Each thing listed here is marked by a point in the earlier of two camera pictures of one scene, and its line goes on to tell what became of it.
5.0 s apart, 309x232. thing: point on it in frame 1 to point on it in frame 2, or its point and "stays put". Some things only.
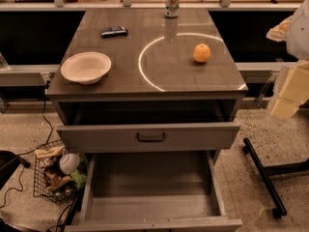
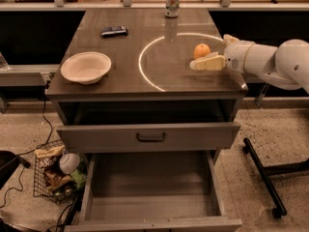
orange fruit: (202, 52) stays put
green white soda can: (173, 1) stays put
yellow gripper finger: (279, 32) to (245, 55)
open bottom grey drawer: (153, 191) stays put
